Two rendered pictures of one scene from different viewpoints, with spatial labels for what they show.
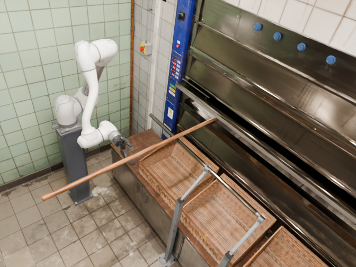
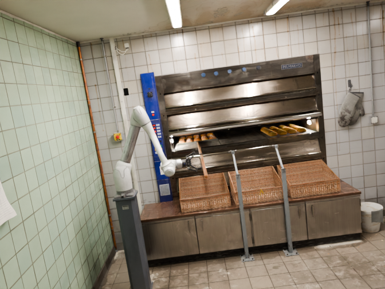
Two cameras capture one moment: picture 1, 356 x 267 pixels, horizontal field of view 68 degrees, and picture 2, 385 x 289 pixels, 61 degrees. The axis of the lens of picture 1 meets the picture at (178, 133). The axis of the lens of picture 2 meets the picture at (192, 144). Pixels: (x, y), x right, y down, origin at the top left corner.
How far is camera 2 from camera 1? 277 cm
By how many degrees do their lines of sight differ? 50
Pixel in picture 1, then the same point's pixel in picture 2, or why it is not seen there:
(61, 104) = (124, 169)
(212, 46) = (179, 100)
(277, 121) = (238, 112)
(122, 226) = (199, 273)
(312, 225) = (286, 149)
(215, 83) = (192, 120)
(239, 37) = (195, 85)
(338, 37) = (241, 59)
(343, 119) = (263, 88)
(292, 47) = (224, 74)
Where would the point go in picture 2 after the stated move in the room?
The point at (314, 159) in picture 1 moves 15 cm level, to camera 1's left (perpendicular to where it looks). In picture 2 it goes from (266, 113) to (258, 116)
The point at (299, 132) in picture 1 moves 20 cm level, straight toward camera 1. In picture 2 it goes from (251, 109) to (259, 109)
